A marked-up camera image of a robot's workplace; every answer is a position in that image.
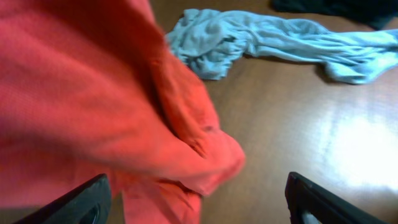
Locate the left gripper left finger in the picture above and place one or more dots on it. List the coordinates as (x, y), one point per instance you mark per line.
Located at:
(88, 203)

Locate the folded navy blue garment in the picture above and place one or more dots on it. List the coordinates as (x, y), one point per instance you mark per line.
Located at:
(376, 14)

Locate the plain orange-red t-shirt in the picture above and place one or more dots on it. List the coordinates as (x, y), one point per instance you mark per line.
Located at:
(90, 87)

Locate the light blue crumpled shirt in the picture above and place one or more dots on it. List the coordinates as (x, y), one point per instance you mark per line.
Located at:
(209, 41)

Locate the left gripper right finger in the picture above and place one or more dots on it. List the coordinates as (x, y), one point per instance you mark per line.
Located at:
(310, 203)

